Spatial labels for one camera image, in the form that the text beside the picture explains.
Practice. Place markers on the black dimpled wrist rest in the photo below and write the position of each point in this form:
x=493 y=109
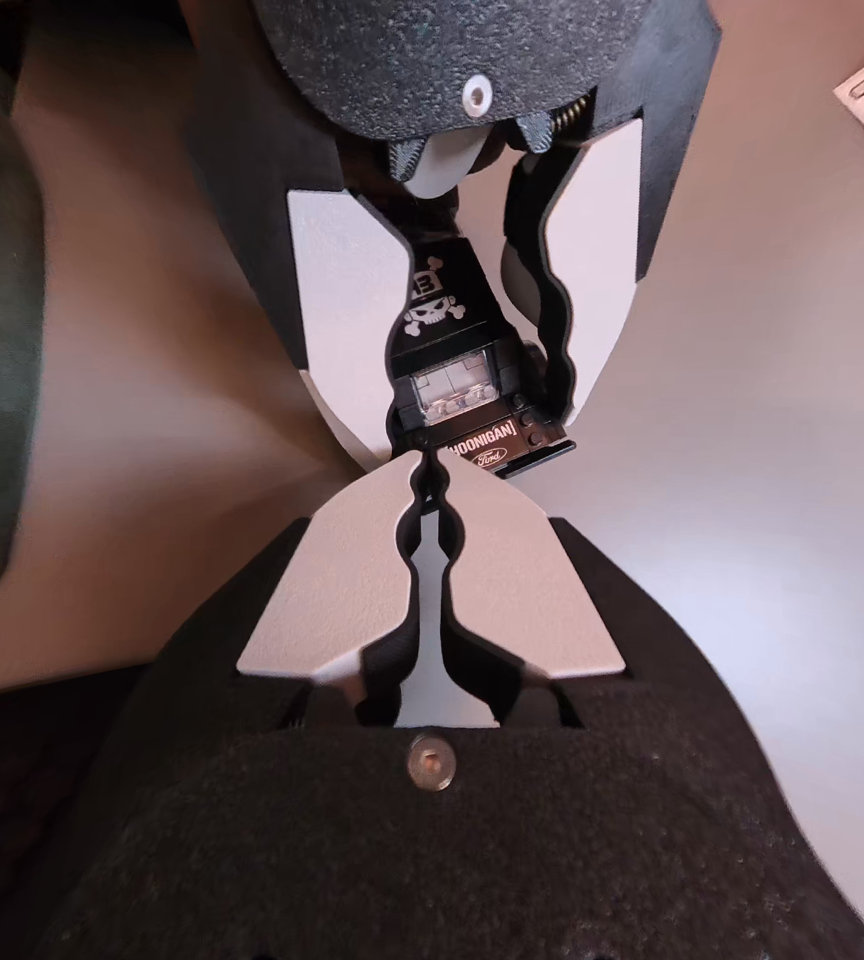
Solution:
x=12 y=810

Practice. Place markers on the black lego car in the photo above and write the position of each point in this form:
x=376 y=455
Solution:
x=455 y=383

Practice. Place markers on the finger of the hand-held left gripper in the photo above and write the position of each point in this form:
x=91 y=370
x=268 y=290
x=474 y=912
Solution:
x=334 y=285
x=605 y=225

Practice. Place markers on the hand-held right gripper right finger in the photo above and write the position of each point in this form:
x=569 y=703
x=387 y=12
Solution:
x=530 y=600

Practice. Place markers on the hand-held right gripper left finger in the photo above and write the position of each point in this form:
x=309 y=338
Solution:
x=334 y=600

